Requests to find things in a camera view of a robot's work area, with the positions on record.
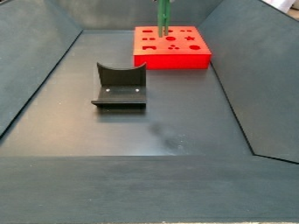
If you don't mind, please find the green three-prong peg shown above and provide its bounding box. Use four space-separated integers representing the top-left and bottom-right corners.
156 0 170 38

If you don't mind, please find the red shape-sorter board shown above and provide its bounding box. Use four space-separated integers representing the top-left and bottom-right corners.
133 26 210 69

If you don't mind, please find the black curved holder block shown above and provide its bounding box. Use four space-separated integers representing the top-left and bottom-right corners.
90 63 146 109

